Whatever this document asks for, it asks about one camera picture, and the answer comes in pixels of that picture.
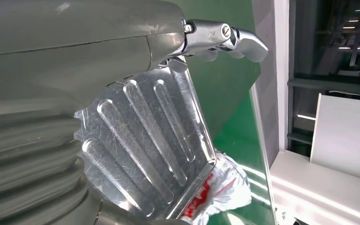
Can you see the dark metal shelf rack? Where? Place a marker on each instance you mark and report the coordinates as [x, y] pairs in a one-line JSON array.
[[329, 62]]

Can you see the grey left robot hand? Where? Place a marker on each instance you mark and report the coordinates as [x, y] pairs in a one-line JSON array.
[[74, 46]]

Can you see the long grey parcel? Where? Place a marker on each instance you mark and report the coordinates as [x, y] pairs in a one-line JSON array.
[[226, 189]]

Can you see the white board panel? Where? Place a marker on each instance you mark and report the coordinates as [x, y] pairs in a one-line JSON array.
[[344, 133]]

